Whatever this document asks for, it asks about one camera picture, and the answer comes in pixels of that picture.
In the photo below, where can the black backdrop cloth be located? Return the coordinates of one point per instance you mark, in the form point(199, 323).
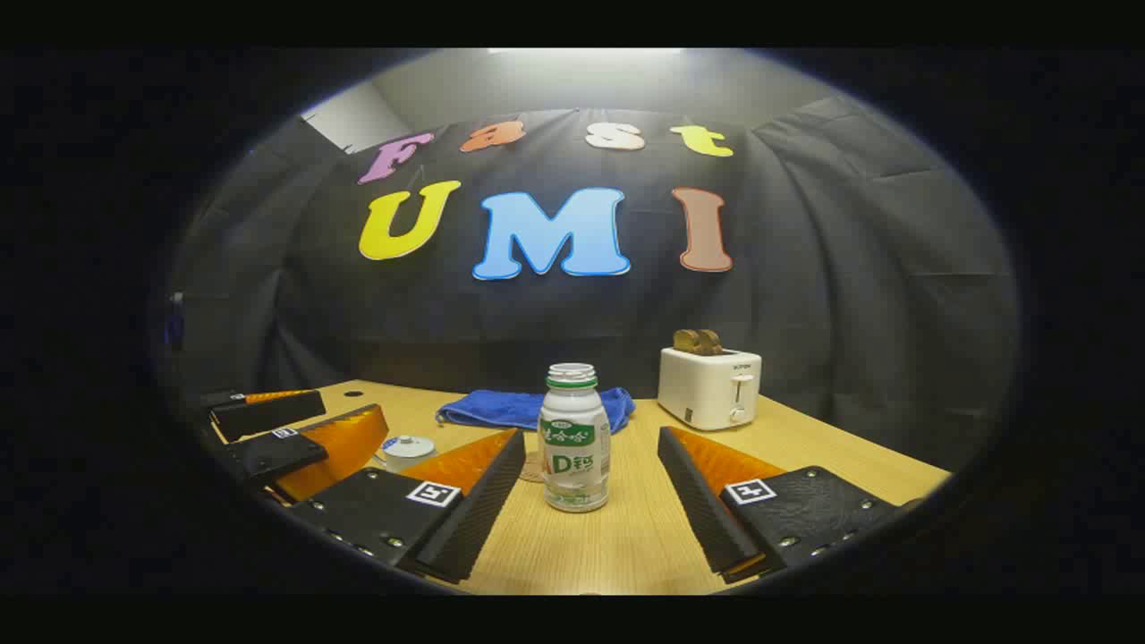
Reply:
point(537, 313)

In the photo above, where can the white toaster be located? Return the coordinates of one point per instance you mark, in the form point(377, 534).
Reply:
point(707, 389)

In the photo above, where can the brown bread slice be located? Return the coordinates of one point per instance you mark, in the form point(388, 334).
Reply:
point(685, 342)
point(711, 343)

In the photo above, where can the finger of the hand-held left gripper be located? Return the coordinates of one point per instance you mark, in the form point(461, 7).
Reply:
point(268, 413)
point(268, 456)

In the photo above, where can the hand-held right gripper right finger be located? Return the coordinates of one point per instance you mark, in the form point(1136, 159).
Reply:
point(698, 510)

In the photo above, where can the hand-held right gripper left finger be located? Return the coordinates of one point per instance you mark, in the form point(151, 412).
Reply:
point(483, 510)

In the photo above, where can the blue towel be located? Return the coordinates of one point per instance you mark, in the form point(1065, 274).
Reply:
point(501, 409)

